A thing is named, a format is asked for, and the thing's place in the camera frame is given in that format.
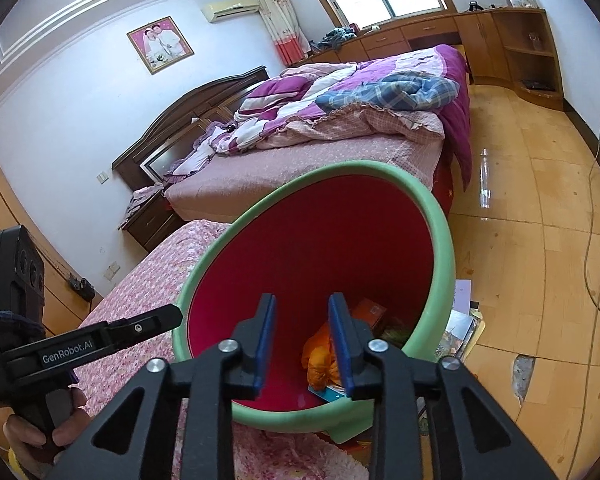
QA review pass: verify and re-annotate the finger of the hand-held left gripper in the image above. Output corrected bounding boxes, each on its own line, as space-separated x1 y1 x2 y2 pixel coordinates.
102 303 184 345

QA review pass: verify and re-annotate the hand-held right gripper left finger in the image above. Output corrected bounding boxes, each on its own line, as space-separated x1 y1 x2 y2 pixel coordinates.
45 292 278 480

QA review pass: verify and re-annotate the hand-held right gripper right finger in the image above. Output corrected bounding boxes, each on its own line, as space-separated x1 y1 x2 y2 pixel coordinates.
327 291 558 480

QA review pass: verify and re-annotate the orange plastic bag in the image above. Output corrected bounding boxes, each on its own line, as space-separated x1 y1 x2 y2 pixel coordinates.
301 321 342 392

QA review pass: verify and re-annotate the teal and white box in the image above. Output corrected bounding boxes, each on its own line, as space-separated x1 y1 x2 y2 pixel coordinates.
307 384 350 404

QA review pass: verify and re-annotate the small orange box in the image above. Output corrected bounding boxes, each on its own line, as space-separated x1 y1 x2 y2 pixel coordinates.
350 299 387 336

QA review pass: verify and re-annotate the red bucket with green rim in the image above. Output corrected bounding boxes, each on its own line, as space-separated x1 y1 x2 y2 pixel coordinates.
172 160 455 445

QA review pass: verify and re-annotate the person's left hand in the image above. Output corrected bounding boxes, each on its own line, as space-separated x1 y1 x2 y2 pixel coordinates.
2 387 88 471

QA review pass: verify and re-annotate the black power strip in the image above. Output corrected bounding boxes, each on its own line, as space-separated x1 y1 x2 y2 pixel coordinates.
69 275 97 302

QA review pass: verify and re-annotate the dark wooden nightstand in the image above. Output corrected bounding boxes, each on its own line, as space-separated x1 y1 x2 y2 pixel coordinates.
122 192 186 253

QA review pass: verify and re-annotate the pink fluffy mat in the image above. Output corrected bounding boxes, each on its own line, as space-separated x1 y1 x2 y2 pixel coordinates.
275 437 372 480

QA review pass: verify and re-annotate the pile of papers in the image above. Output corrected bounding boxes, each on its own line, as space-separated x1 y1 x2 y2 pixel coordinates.
417 280 487 421

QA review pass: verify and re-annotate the pink clothes heap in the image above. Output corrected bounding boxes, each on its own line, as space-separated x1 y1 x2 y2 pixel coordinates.
122 184 167 228

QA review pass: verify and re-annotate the frilled pink pillow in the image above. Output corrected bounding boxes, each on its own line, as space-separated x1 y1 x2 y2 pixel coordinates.
164 127 231 183

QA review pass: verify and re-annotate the dark wooden bed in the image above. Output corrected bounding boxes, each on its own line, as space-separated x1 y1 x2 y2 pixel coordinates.
111 44 473 223

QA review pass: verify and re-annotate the purple patchwork quilt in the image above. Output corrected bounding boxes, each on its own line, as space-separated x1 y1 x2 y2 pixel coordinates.
210 44 473 193

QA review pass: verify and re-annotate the blue plaid blanket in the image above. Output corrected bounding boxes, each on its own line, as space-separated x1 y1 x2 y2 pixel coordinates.
315 72 460 113

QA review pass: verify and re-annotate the framed wedding photo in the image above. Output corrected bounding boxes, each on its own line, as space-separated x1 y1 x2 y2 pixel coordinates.
126 16 195 76

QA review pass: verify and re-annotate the blue clothes pile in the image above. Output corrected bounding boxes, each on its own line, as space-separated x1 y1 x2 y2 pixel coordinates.
317 26 363 52

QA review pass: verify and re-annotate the cream air conditioner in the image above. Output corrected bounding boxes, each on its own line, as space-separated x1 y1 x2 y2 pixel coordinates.
201 0 261 24

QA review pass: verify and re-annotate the patterned curtain with red hem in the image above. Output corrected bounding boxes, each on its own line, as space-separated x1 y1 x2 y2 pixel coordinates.
247 0 312 66

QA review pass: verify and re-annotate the long wooden cabinet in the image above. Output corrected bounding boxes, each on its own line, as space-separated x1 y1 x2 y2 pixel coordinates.
300 7 565 112

